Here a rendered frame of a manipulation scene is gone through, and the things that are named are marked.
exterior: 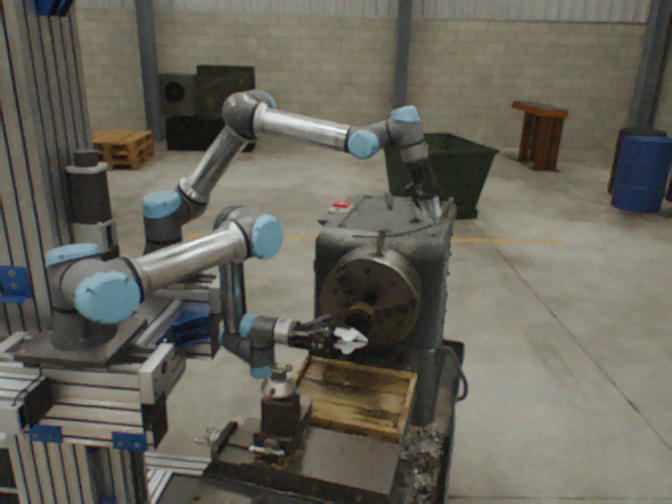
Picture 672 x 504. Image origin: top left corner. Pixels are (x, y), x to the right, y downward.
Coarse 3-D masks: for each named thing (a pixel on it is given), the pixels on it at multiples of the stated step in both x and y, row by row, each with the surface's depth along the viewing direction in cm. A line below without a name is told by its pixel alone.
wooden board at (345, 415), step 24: (312, 360) 180; (336, 360) 179; (312, 384) 169; (336, 384) 170; (384, 384) 170; (408, 384) 171; (336, 408) 158; (360, 408) 159; (384, 408) 159; (408, 408) 157; (360, 432) 149; (384, 432) 147
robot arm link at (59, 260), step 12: (48, 252) 128; (60, 252) 127; (72, 252) 126; (84, 252) 127; (96, 252) 130; (48, 264) 126; (60, 264) 126; (72, 264) 125; (48, 276) 129; (60, 276) 124; (60, 288) 124; (60, 300) 129
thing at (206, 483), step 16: (208, 464) 130; (400, 464) 132; (208, 480) 128; (224, 480) 127; (240, 480) 126; (256, 480) 126; (400, 480) 127; (192, 496) 124; (208, 496) 124; (224, 496) 124; (240, 496) 124; (256, 496) 124; (272, 496) 124; (288, 496) 123; (304, 496) 122; (320, 496) 122; (400, 496) 123
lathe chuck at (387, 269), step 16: (352, 256) 177; (368, 256) 174; (384, 256) 175; (336, 272) 177; (352, 272) 175; (368, 272) 174; (384, 272) 172; (400, 272) 171; (336, 288) 179; (368, 288) 176; (384, 288) 174; (400, 288) 173; (416, 288) 176; (336, 304) 181; (416, 304) 177; (384, 320) 178; (400, 320) 176; (368, 336) 181; (384, 336) 180; (400, 336) 178
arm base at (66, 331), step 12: (60, 312) 130; (72, 312) 130; (60, 324) 131; (72, 324) 130; (84, 324) 131; (96, 324) 133; (108, 324) 136; (60, 336) 131; (72, 336) 130; (84, 336) 131; (96, 336) 133; (108, 336) 135; (60, 348) 131; (72, 348) 131; (84, 348) 132
